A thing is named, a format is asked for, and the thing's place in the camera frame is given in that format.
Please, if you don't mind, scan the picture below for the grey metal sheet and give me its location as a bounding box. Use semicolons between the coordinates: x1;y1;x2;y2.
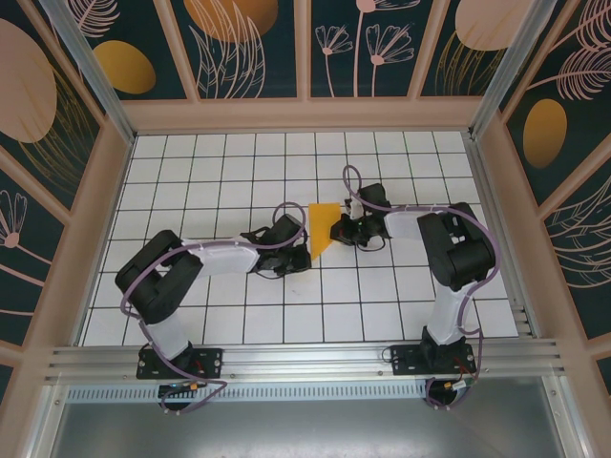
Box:
45;399;574;458

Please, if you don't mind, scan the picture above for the small circuit board with connector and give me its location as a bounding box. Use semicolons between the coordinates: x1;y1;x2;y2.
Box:
441;376;478;395
158;379;211;400

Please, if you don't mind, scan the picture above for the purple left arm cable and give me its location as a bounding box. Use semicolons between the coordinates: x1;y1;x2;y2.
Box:
119;201;307;416

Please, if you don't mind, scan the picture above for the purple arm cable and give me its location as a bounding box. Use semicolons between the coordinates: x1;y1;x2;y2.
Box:
341;164;498;412
119;201;307;416

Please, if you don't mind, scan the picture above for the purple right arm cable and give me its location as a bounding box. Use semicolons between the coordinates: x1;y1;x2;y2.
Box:
341;164;498;412

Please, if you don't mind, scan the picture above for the aluminium front rail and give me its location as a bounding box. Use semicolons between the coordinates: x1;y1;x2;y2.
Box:
45;337;569;385

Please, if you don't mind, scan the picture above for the aluminium side rail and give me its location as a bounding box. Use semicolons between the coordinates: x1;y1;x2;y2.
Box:
465;135;543;341

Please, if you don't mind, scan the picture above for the slotted grey cable duct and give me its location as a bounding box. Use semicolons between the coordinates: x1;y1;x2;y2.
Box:
66;385;431;403

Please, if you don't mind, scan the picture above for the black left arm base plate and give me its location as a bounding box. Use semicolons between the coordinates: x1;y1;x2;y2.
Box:
137;346;224;381

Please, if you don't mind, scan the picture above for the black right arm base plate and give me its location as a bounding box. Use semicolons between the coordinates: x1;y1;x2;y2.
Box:
390;343;477;376

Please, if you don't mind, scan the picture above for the aluminium corner post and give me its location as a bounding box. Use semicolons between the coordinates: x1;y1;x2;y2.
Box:
469;0;570;140
40;0;137;144

